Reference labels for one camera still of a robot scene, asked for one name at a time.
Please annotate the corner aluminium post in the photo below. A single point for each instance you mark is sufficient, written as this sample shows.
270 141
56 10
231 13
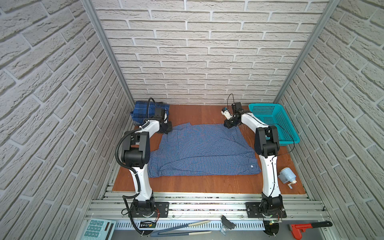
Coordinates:
96 22
326 15

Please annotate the small black clip tool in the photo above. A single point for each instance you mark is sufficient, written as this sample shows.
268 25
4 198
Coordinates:
226 225

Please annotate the blue small-check shirt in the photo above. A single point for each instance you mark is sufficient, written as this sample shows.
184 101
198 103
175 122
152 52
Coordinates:
203 150

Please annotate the black round foot disc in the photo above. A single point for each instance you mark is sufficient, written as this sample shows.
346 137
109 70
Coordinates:
271 229

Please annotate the folded dark blue plaid shirt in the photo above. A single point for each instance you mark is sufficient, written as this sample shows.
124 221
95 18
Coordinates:
140 112

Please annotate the red pipe wrench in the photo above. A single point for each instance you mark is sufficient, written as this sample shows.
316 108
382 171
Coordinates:
298 229

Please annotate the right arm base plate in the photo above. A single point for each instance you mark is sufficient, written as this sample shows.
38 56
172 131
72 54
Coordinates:
261 210

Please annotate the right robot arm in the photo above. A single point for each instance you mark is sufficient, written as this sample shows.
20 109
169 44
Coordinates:
266 145

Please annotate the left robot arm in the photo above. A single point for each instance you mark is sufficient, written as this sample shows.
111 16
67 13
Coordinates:
133 153

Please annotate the right corner aluminium post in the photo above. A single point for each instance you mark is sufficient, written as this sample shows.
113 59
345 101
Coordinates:
326 15

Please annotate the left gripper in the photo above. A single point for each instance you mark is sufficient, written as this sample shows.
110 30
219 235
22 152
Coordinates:
170 126

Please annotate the teal plastic basket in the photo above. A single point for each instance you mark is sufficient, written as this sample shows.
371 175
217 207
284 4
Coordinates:
275 114

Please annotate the teal button calculator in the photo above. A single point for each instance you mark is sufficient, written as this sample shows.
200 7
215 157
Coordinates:
99 229

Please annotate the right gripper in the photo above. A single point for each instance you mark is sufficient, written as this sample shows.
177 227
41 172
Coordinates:
228 124

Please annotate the left corner aluminium post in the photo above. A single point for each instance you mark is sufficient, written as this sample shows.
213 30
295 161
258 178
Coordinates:
96 22

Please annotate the aluminium rail frame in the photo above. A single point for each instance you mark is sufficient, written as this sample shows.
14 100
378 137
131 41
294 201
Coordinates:
241 209

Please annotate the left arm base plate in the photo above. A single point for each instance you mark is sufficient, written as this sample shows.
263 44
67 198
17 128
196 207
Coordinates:
146 209

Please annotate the grey tape dispenser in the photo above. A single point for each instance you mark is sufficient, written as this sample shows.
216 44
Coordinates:
287 176

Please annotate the long blue-handled tongs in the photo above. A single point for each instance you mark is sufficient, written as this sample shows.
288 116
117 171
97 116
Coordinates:
176 231

